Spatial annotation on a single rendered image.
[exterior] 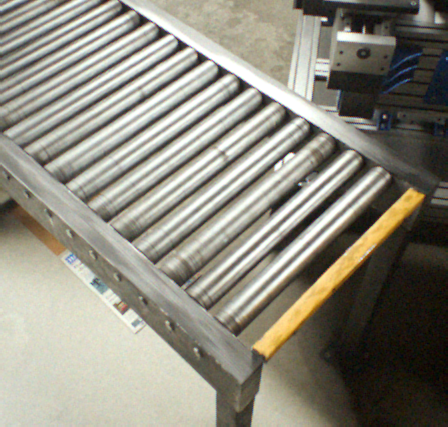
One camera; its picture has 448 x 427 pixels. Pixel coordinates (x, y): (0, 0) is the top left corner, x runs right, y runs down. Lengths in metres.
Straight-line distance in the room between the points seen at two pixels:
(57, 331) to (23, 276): 0.23
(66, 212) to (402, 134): 1.30
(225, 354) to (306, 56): 1.57
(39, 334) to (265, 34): 1.62
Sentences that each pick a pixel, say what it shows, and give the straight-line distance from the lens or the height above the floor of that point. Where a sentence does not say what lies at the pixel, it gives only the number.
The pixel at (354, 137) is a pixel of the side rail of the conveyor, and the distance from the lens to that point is 1.23.
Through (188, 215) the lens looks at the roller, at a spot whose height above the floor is 0.80.
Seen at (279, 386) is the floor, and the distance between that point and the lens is 1.79.
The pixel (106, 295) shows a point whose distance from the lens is 1.93.
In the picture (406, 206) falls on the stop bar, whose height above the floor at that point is 0.82.
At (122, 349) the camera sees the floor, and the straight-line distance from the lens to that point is 1.85.
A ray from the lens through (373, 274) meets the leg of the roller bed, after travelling 1.44.
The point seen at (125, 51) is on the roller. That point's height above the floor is 0.79.
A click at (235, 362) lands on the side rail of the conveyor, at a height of 0.80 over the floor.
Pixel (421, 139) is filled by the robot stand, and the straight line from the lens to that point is 2.13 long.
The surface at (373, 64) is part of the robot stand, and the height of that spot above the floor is 0.71.
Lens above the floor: 1.67
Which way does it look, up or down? 52 degrees down
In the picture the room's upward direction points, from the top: 1 degrees clockwise
